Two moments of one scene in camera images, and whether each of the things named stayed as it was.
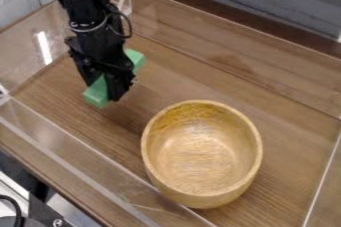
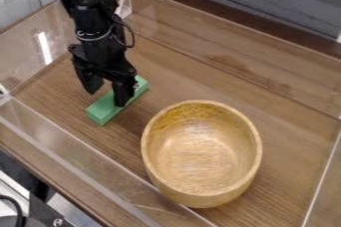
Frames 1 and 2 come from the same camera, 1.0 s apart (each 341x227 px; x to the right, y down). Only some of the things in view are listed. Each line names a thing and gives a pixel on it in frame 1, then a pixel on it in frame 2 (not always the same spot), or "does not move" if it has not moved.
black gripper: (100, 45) does not move
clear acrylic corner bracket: (124, 3) does not move
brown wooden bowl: (200, 151) does not move
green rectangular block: (96, 94) → (106, 108)
